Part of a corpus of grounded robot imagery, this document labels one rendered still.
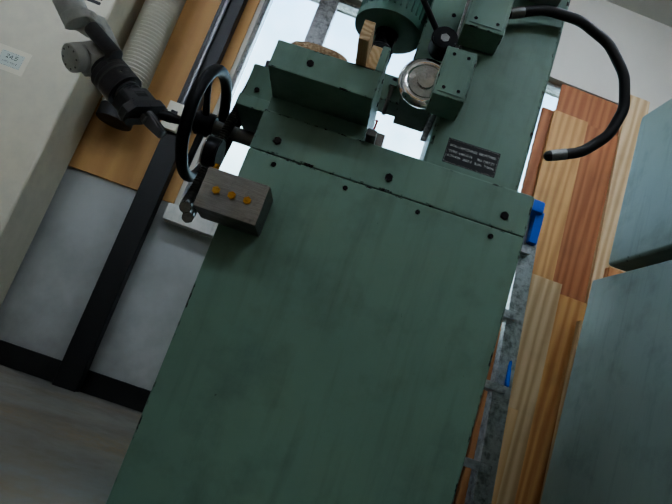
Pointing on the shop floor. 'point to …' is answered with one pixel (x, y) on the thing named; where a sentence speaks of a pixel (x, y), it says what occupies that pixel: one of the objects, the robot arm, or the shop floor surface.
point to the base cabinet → (325, 353)
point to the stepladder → (503, 371)
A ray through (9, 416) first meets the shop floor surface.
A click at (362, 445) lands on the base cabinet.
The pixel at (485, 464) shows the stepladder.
